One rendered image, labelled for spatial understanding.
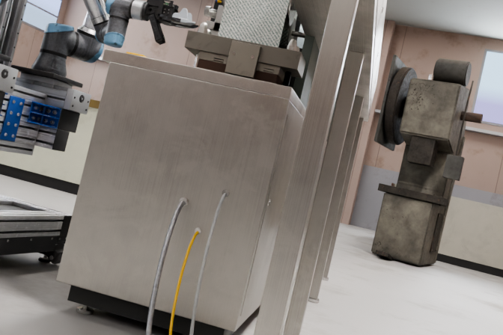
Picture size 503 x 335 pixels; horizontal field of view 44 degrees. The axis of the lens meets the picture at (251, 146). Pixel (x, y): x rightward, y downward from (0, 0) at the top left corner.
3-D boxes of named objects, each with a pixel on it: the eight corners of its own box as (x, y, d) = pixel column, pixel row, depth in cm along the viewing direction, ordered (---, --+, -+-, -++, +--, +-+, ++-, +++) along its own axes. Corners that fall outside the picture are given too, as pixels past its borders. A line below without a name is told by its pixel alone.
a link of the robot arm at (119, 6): (109, 19, 248) (114, -2, 248) (135, 23, 246) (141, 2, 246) (101, 13, 240) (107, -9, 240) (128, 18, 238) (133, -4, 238)
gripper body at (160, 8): (174, 1, 235) (144, -5, 238) (169, 23, 235) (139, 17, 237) (180, 7, 243) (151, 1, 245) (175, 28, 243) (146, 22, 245)
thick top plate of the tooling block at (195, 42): (196, 57, 231) (200, 41, 232) (302, 78, 224) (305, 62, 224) (184, 46, 216) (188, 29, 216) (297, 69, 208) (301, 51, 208)
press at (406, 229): (451, 277, 661) (501, 48, 671) (344, 250, 692) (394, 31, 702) (446, 267, 789) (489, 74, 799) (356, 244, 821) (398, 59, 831)
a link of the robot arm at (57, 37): (34, 48, 278) (42, 19, 278) (62, 57, 287) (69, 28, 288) (47, 48, 269) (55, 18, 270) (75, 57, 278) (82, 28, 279)
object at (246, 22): (215, 47, 235) (226, -1, 235) (275, 59, 230) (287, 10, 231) (215, 46, 234) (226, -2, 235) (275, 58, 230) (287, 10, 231)
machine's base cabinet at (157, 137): (217, 249, 458) (245, 134, 461) (303, 271, 445) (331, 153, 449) (46, 309, 210) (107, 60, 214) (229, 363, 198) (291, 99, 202)
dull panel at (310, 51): (325, 146, 449) (333, 114, 450) (331, 148, 448) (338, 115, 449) (290, 98, 230) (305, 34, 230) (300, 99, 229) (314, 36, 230)
